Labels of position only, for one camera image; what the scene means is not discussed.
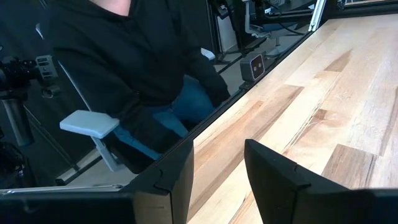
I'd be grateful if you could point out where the black camera on tripod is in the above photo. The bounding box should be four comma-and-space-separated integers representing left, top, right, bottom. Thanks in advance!
0, 54, 60, 147

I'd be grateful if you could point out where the person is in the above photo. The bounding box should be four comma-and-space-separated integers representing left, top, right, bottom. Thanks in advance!
46, 0, 232, 175

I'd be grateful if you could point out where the grey table-level camera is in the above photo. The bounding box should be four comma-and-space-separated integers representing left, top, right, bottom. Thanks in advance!
239, 52, 266, 83

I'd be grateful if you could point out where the silver aluminium rail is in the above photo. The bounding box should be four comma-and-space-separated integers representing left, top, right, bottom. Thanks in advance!
0, 184, 124, 196
307, 0, 328, 32

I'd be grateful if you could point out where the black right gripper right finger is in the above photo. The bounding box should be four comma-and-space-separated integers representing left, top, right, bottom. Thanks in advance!
243, 138, 356, 224

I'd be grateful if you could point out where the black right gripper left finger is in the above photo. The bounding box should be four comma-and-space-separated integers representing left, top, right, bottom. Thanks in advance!
123, 138, 196, 224

